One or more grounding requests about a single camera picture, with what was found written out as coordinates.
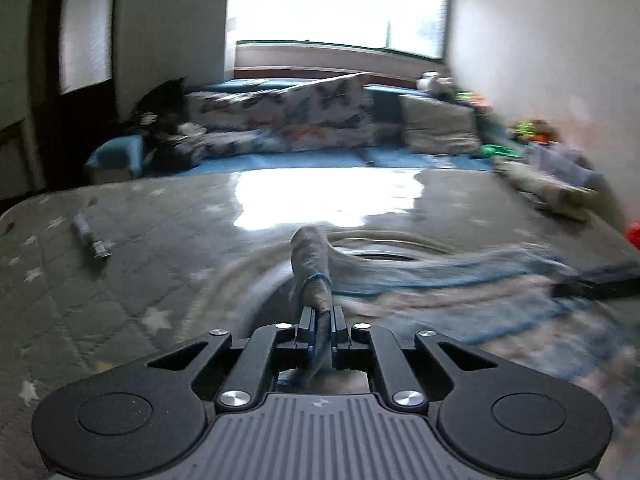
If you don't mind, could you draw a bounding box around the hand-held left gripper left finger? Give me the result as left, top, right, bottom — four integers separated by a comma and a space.
145, 308, 318, 410

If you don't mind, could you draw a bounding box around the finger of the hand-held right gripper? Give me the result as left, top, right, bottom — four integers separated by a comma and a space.
551, 263, 640, 304

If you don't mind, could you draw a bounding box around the striped grey blue garment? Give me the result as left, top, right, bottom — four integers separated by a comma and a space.
187, 224, 640, 413

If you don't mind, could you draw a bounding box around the small dark stick object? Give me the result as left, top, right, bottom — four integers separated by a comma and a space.
71, 211, 114, 262

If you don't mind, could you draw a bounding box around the grey star quilted mattress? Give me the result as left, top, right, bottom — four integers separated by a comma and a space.
0, 166, 640, 480

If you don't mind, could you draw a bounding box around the white plush toy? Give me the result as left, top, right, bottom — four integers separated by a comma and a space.
417, 71, 457, 100

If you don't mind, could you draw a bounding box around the butterfly printed blanket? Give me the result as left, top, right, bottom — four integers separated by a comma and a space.
184, 72, 375, 162

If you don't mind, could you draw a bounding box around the black bag pile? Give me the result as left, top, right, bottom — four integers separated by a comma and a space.
134, 77, 207, 172

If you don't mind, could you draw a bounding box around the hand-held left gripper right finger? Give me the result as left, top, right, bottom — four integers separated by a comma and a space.
332, 307, 495, 410

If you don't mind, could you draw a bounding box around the grey cushion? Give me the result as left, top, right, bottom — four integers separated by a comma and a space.
399, 92, 484, 157

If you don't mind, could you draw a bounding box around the window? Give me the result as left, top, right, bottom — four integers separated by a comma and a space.
225, 0, 452, 61

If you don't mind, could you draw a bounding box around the blue stool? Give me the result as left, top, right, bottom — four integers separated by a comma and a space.
84, 135, 147, 182

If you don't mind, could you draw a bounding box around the dark door with glass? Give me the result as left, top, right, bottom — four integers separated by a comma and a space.
29, 0, 122, 188

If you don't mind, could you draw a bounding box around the blue window seat pad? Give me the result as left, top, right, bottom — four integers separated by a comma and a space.
200, 77, 501, 172

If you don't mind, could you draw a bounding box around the pile of colourful toys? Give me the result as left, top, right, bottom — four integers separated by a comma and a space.
470, 89, 608, 218

